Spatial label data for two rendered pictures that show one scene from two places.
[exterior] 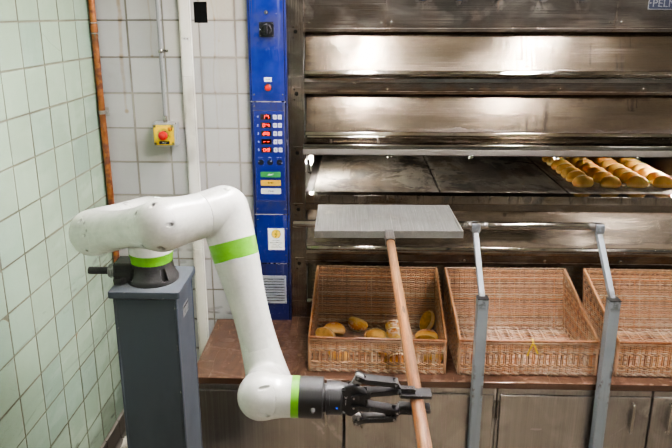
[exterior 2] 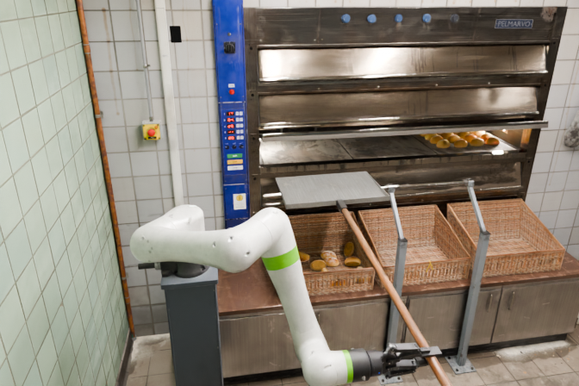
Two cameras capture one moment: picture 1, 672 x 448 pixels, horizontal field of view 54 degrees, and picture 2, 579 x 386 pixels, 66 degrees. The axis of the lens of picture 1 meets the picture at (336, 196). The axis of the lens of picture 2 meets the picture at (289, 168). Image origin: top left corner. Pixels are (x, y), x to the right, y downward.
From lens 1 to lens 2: 0.61 m
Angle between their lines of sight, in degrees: 12
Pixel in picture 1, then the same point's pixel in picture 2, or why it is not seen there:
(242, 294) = (294, 292)
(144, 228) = (227, 258)
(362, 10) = (301, 31)
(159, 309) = (202, 292)
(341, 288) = not seen: hidden behind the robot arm
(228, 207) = (280, 228)
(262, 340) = (309, 323)
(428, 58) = (348, 65)
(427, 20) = (347, 38)
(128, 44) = (116, 60)
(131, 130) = (122, 128)
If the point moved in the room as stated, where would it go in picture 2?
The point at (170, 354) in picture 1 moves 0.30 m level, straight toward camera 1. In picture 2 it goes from (210, 322) to (238, 378)
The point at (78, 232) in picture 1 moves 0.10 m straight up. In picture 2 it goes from (143, 248) to (139, 221)
